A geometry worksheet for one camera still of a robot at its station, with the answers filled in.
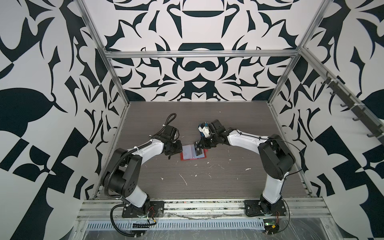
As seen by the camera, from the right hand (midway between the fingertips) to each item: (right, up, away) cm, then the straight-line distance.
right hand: (198, 144), depth 90 cm
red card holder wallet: (-6, -6, +3) cm, 8 cm away
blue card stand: (+2, +7, -4) cm, 8 cm away
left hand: (-10, -2, +2) cm, 10 cm away
